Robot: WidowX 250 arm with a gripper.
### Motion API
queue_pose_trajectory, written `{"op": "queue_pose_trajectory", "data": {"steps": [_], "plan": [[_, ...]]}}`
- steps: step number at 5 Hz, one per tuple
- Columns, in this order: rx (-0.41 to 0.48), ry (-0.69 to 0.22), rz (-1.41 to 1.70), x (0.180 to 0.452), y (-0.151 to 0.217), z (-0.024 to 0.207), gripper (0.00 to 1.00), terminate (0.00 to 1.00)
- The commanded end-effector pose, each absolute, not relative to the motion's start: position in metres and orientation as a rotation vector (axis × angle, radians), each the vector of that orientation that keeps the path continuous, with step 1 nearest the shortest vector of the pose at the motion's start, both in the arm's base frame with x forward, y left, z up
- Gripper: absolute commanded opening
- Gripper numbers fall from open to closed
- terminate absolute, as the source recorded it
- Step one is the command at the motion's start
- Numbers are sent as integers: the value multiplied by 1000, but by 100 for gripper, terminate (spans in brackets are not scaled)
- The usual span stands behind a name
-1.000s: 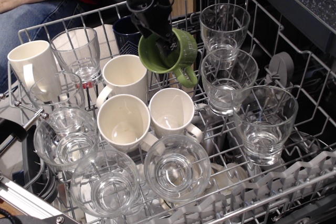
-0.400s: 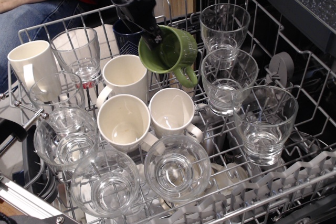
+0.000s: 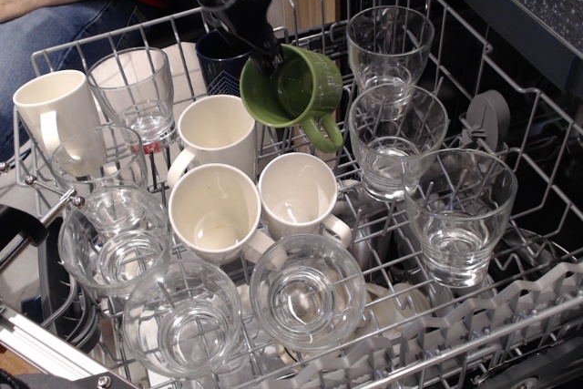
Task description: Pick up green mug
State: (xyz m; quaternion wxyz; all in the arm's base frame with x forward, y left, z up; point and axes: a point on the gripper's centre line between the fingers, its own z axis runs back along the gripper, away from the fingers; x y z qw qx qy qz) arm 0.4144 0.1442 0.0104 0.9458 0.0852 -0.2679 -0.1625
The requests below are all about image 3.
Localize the green ceramic mug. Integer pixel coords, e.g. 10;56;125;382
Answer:
240;44;343;153

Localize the dark blue mug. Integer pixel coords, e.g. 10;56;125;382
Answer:
195;30;251;97

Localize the white mug centre back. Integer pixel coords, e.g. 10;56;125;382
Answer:
167;95;258;188

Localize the small white mug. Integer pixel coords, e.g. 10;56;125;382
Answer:
258;152;352;247

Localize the white mug centre front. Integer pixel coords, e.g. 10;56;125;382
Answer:
169;163;275;265

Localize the tall white mug left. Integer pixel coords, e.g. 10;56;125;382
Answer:
13;70;101;155

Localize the clear glass back right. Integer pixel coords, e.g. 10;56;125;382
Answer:
346;5;435;91

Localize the clear glass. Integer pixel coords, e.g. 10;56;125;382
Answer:
49;125;148;198
122;261;242;379
87;47;176;152
58;186;172;298
346;5;435;91
403;148;518;288
348;82;449;201
250;234;366;352

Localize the clear glass back left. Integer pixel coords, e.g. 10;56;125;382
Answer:
87;47;176;152

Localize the clear glass right middle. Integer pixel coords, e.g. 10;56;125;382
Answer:
348;82;449;201

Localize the clear glass left middle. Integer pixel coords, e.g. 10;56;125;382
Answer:
49;125;148;198

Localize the blue jeans leg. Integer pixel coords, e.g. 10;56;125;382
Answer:
1;0;159;160

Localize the grey plastic rack clip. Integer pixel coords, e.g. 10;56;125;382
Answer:
461;90;511;152

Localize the clear glass bottom centre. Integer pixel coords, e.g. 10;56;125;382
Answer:
250;234;366;352

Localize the clear glass left front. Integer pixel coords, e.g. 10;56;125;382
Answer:
58;186;172;298

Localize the clear glass right front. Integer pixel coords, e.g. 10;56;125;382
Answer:
403;148;518;288

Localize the dark speckled countertop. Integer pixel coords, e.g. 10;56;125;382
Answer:
465;0;582;97

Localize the clear glass bottom left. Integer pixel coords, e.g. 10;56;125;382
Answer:
122;261;242;379

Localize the black clamp with metal screw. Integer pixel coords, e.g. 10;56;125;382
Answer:
1;175;86;272

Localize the grey wire dishwasher rack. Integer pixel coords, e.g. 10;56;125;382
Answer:
12;0;583;389

